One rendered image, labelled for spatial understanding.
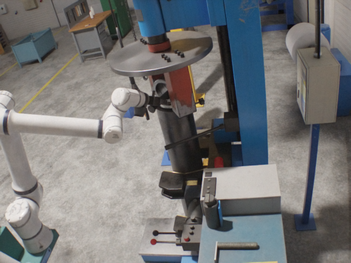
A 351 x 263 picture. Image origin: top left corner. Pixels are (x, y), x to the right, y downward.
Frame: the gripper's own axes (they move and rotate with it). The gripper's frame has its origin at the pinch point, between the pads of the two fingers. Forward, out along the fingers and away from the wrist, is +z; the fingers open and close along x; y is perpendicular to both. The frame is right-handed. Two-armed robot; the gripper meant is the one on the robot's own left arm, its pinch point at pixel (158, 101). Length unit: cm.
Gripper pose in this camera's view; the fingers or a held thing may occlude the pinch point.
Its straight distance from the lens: 173.7
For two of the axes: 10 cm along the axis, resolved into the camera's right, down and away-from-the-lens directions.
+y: 1.3, -9.9, -0.8
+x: -8.3, -1.5, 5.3
